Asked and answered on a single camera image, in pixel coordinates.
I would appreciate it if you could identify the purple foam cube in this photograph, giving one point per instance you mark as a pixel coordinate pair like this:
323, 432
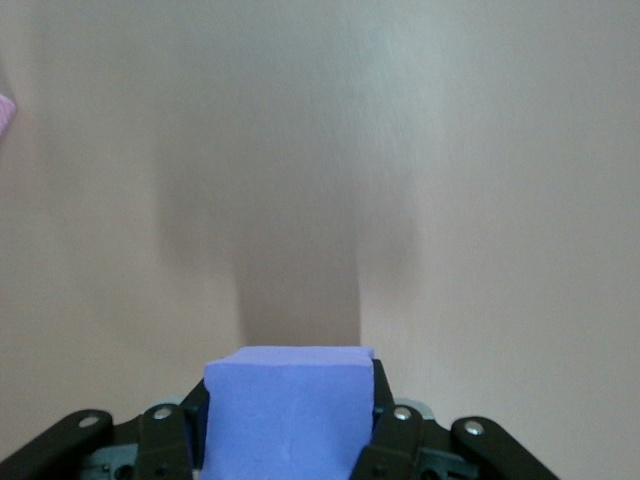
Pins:
290, 415

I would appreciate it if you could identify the pink foam cube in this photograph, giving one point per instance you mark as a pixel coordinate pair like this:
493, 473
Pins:
6, 114

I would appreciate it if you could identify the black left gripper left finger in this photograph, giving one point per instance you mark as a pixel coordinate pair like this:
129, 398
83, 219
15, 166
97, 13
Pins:
160, 440

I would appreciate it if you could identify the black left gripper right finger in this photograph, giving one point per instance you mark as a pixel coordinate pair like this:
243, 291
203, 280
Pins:
400, 440

